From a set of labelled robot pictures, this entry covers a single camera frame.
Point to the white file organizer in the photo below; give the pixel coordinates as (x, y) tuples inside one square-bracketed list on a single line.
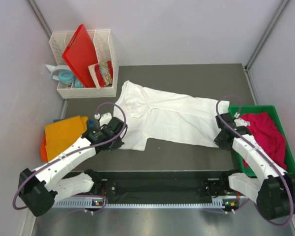
[(105, 50)]

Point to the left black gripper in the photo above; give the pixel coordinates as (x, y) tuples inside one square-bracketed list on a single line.
[(117, 145)]

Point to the white t shirt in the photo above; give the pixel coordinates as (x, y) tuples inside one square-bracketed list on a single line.
[(168, 116)]

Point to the green plastic bin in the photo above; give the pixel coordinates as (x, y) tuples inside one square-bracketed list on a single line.
[(271, 110)]

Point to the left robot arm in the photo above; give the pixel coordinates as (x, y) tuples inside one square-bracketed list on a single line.
[(41, 188)]

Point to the aluminium frame rail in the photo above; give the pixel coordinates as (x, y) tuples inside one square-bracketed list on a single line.
[(283, 4)]

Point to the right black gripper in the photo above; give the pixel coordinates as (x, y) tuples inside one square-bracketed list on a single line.
[(218, 141)]

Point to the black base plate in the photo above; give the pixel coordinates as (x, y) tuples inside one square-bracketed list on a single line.
[(200, 183)]

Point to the white cable duct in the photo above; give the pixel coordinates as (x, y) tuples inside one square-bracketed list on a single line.
[(96, 203)]

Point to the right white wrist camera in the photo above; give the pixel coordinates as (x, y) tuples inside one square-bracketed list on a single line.
[(239, 121)]

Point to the red plastic folder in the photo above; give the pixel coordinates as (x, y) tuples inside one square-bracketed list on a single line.
[(79, 55)]

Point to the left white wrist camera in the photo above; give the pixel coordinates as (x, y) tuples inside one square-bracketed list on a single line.
[(103, 119)]

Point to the light blue headphones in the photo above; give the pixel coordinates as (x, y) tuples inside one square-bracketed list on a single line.
[(64, 74)]

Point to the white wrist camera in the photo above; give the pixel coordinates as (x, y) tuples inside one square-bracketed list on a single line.
[(239, 121), (103, 119)]

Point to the pink t shirt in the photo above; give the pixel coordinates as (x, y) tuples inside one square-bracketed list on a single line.
[(267, 136)]

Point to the red patterned booklet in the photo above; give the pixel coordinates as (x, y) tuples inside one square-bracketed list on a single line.
[(102, 74)]

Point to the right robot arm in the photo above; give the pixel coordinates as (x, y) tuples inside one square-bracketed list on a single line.
[(272, 189)]

